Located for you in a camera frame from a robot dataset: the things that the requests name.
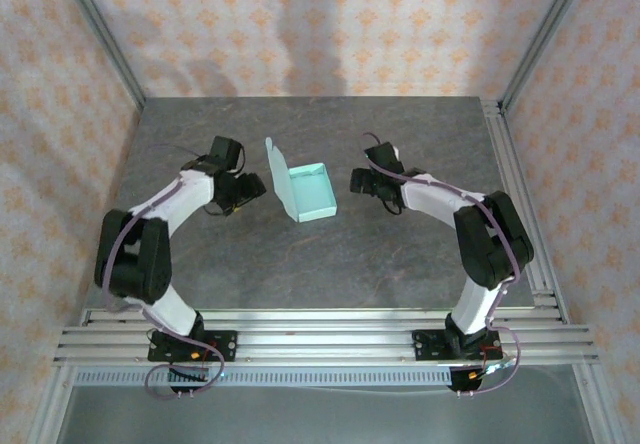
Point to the aluminium side rail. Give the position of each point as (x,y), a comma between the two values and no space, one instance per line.
(504,139)

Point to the aluminium extrusion rail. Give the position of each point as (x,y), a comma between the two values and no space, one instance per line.
(325,355)
(325,316)
(325,336)

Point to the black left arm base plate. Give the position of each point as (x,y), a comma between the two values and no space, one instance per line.
(225,344)

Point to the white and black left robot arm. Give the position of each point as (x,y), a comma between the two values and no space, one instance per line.
(175,309)

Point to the aluminium frame post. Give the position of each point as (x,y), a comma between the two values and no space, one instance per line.
(103,34)
(544,34)

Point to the light teal paper box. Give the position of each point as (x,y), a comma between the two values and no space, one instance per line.
(312,194)

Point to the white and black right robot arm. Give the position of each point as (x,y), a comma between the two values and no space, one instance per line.
(475,304)

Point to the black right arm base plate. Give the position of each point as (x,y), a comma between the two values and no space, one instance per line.
(425,344)

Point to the aluminium frame leg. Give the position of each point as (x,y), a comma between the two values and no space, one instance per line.
(592,409)
(50,409)

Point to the grey metal lower panel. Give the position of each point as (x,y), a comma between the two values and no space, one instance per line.
(320,419)

